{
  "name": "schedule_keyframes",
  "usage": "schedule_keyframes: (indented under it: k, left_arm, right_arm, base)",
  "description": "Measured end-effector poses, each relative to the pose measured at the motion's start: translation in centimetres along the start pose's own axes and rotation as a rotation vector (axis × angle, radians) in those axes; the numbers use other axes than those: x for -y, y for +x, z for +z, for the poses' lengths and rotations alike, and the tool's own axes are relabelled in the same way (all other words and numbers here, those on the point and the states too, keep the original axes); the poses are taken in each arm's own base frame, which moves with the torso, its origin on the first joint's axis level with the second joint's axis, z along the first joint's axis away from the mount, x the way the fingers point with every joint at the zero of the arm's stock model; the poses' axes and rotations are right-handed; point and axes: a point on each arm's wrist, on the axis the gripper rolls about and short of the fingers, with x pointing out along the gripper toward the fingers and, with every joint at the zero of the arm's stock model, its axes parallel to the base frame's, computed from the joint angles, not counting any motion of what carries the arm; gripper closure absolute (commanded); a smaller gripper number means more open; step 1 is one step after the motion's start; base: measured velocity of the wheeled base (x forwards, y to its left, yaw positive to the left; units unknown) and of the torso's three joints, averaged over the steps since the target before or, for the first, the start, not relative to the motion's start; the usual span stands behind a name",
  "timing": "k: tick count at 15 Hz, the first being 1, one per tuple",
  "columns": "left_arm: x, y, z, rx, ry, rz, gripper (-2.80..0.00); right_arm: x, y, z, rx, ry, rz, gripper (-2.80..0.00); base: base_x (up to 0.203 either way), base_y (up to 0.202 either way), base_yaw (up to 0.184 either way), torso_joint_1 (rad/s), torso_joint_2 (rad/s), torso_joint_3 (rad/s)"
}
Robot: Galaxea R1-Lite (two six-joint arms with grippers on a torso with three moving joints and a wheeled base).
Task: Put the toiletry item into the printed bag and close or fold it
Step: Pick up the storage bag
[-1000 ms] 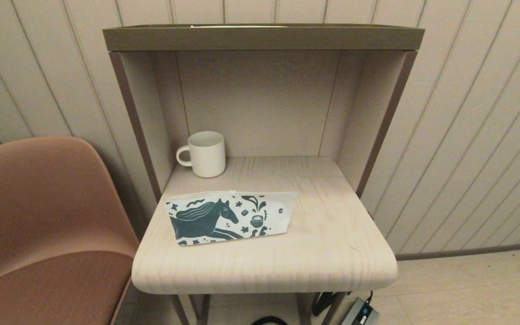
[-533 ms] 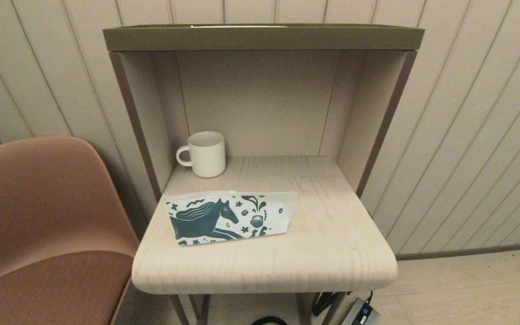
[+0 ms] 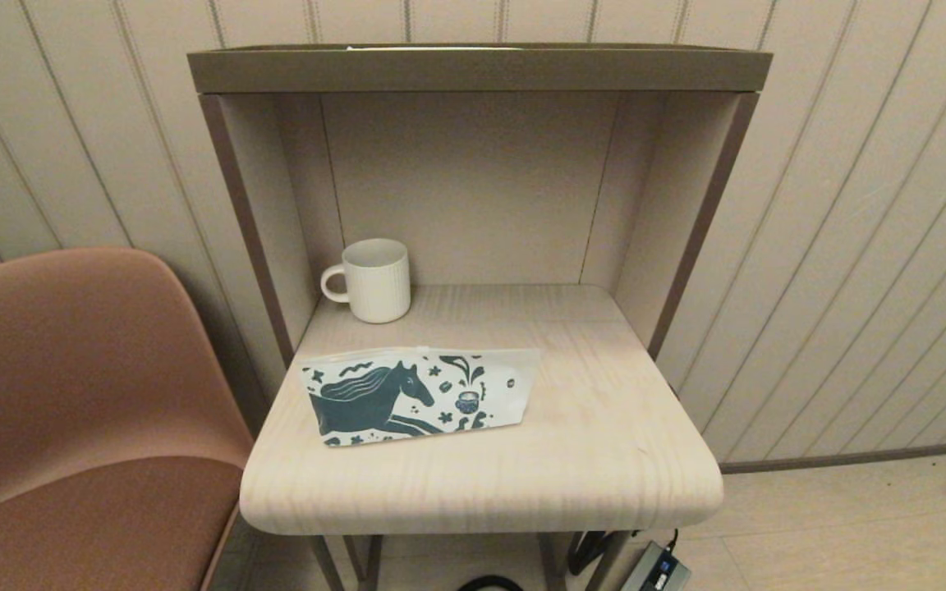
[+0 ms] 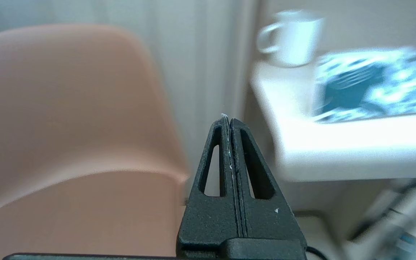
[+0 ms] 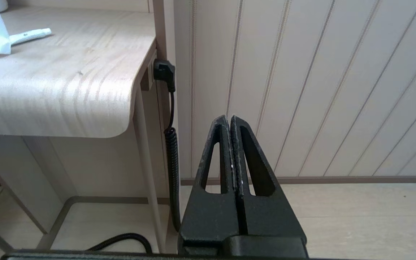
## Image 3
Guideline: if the white horse-print zip pouch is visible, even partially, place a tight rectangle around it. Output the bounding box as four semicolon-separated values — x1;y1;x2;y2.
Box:
301;346;541;447

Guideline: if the white ribbed ceramic mug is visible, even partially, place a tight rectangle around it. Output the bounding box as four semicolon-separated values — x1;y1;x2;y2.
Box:
321;239;411;324

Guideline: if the beige wooden hutch desk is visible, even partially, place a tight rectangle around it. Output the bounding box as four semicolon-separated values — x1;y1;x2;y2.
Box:
187;43;773;591

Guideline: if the grey power adapter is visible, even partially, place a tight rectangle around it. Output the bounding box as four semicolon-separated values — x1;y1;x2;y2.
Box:
619;540;692;591

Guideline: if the pink upholstered chair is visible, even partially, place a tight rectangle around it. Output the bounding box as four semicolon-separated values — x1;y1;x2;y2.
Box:
0;247;256;591

